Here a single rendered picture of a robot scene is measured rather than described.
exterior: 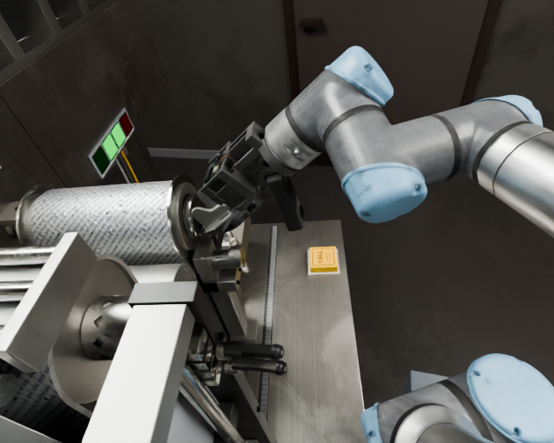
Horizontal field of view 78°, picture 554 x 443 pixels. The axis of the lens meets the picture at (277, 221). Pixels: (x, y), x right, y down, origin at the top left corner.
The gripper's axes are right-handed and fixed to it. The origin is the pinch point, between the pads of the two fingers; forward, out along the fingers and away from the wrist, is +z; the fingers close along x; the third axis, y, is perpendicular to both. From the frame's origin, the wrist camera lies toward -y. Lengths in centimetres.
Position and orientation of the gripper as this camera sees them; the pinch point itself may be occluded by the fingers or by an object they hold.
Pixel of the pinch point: (210, 227)
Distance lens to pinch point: 59.7
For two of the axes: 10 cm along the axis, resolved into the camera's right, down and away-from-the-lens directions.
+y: -7.3, -5.0, -4.7
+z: -6.8, 4.9, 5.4
